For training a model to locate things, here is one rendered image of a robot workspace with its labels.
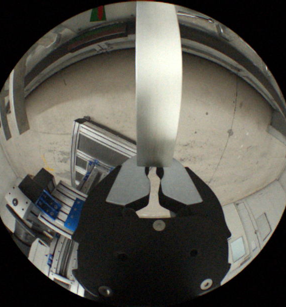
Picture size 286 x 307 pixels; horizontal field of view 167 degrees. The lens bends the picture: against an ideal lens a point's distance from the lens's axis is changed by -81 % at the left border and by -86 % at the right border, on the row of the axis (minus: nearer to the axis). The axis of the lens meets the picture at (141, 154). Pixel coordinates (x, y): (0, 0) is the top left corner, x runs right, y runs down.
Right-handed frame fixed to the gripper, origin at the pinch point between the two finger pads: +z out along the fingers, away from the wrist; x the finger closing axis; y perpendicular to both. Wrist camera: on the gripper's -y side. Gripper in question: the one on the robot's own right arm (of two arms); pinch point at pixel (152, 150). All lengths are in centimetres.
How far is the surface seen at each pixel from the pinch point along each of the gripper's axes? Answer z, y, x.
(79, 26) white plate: 8.4, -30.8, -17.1
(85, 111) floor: 83, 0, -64
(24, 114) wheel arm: -1.4, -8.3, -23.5
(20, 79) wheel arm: -2.0, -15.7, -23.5
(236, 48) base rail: 10.8, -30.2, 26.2
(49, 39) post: 6.6, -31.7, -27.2
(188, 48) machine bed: 63, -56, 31
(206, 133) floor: 83, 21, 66
